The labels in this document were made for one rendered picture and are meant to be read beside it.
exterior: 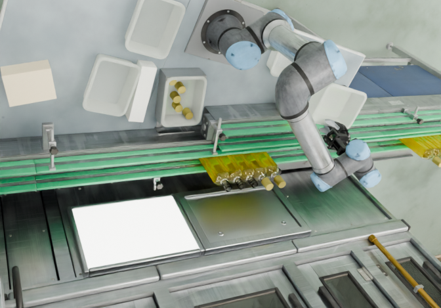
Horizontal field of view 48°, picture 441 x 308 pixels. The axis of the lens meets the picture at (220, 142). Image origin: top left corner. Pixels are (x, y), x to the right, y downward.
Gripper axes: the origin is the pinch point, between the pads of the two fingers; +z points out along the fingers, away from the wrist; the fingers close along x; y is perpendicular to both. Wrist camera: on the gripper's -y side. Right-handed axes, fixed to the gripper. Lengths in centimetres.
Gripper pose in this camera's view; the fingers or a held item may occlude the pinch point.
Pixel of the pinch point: (327, 122)
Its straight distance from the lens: 207.0
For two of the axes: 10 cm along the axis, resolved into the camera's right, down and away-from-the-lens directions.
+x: -4.1, 7.7, 4.9
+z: -3.5, -6.3, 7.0
